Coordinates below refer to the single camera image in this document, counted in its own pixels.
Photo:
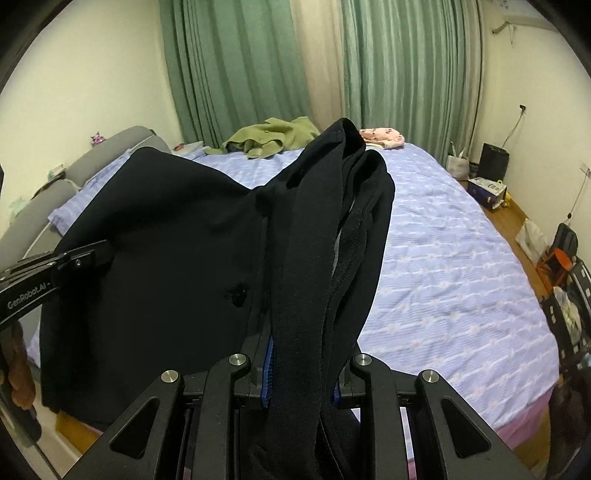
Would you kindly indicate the pink floral cloth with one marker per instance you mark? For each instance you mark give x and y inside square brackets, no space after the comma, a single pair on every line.
[383,137]

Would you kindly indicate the white tote bag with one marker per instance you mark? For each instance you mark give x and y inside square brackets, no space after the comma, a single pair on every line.
[458,166]

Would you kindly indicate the orange stool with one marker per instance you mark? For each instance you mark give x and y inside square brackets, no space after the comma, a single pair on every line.
[558,258]

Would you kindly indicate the white air conditioner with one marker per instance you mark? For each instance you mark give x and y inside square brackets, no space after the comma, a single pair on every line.
[521,11]

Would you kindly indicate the black pants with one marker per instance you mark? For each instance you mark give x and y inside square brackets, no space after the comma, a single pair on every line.
[194,258]

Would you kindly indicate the grey padded headboard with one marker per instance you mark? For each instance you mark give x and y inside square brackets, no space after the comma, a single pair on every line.
[92,157]

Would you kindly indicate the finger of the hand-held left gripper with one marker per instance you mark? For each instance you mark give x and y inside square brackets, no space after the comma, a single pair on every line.
[85,261]

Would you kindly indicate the olive green garment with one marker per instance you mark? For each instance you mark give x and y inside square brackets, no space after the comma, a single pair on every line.
[272,136]

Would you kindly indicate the black storage shelf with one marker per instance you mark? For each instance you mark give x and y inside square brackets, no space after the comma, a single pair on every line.
[572,314]

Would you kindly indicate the blue cardboard box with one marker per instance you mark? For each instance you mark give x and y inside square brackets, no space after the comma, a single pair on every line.
[485,191]

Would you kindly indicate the white plastic bag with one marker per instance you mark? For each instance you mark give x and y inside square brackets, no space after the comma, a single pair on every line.
[530,242]

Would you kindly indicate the person's left hand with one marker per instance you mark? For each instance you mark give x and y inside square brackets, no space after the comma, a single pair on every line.
[21,374]

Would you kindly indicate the bed with lavender striped sheet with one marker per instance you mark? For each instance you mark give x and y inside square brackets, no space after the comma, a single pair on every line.
[452,286]

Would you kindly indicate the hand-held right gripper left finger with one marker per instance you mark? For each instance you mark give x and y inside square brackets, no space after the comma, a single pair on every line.
[266,374]

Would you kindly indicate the green curtain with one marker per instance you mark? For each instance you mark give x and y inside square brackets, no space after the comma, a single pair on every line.
[406,69]
[221,69]

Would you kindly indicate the black speaker box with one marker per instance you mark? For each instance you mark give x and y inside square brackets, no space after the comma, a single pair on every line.
[494,161]

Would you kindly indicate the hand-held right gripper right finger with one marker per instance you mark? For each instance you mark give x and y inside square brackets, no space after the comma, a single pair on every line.
[364,383]

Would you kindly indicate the small purple toy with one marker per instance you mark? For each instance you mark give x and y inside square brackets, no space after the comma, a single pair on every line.
[98,137]

